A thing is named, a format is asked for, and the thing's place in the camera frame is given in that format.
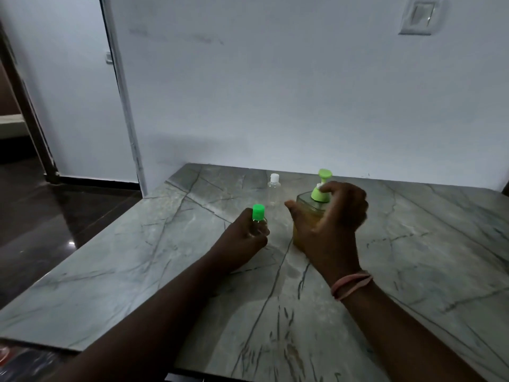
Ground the person's left hand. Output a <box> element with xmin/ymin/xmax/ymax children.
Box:
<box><xmin>207</xmin><ymin>208</ymin><xmax>271</xmax><ymax>272</ymax></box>

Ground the person's right hand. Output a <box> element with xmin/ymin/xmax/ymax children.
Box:
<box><xmin>285</xmin><ymin>181</ymin><xmax>369</xmax><ymax>286</ymax></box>

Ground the green pump soap bottle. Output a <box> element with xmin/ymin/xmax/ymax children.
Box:
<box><xmin>293</xmin><ymin>168</ymin><xmax>333</xmax><ymax>256</ymax></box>

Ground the small green-capped clear bottle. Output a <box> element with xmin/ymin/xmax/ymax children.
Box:
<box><xmin>250</xmin><ymin>203</ymin><xmax>270</xmax><ymax>237</ymax></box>

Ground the person's left forearm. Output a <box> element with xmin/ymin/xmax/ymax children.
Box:
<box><xmin>42</xmin><ymin>252</ymin><xmax>225</xmax><ymax>382</ymax></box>

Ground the person's right forearm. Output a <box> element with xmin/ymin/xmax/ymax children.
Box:
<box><xmin>336</xmin><ymin>280</ymin><xmax>492</xmax><ymax>382</ymax></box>

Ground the small white-capped clear bottle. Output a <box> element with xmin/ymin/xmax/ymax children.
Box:
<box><xmin>267</xmin><ymin>173</ymin><xmax>282</xmax><ymax>208</ymax></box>

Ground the pink wrist band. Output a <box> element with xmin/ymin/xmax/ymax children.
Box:
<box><xmin>330</xmin><ymin>271</ymin><xmax>374</xmax><ymax>301</ymax></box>

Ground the white door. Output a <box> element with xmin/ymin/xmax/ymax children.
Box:
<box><xmin>0</xmin><ymin>0</ymin><xmax>148</xmax><ymax>195</ymax></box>

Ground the black shiny plastic bag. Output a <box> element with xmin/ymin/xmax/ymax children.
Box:
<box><xmin>0</xmin><ymin>340</ymin><xmax>82</xmax><ymax>382</ymax></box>

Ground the white wall switch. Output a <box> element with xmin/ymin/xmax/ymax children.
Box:
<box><xmin>398</xmin><ymin>0</ymin><xmax>448</xmax><ymax>36</ymax></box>

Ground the dark wooden door frame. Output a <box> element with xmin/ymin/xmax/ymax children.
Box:
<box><xmin>0</xmin><ymin>20</ymin><xmax>61</xmax><ymax>184</ymax></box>

